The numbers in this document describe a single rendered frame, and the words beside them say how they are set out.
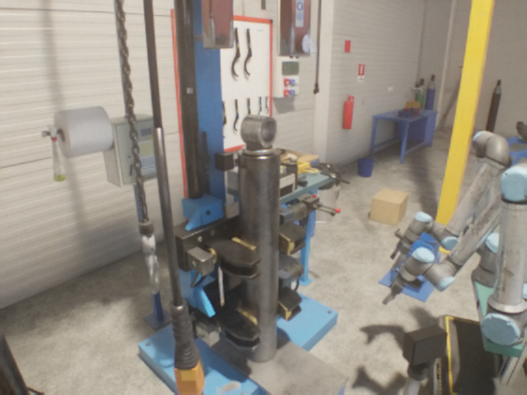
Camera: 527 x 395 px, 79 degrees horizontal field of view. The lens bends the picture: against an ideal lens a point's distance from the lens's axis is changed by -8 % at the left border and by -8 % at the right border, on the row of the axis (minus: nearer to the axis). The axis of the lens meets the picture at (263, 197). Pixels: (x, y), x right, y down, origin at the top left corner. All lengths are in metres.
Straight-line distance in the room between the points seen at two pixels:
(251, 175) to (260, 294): 0.69
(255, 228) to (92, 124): 1.05
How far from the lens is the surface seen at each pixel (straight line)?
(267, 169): 1.64
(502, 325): 1.69
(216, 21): 1.54
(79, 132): 2.04
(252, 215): 1.73
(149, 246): 0.92
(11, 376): 0.88
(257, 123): 1.62
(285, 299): 2.20
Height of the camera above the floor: 1.90
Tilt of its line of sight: 22 degrees down
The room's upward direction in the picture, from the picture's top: straight up
